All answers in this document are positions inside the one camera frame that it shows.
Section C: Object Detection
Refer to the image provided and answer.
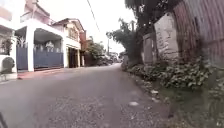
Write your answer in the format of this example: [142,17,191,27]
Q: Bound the utility pole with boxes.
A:
[106,37,110,56]

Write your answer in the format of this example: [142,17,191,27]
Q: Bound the green leafy tree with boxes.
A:
[84,39,108,66]

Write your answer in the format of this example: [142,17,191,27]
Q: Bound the large dark tree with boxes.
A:
[106,0,181,68]

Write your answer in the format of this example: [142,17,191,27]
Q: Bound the grey asphalt road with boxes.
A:
[0,63,174,128]

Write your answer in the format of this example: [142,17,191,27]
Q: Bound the beige house with dark gates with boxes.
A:
[53,17,88,69]

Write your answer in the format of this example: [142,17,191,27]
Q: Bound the green roadside bushes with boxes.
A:
[121,55,224,128]

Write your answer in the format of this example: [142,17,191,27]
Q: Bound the pink paved forecourt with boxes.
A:
[16,67,66,80]

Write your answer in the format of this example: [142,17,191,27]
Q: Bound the white house with blue gate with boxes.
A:
[0,0,66,82]

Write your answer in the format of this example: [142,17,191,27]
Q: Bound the rusty corrugated metal fence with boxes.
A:
[173,0,224,68]

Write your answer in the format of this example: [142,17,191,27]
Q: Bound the overhead wires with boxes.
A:
[86,0,101,33]

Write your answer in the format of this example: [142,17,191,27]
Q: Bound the grey concrete wall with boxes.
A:
[141,12,181,66]

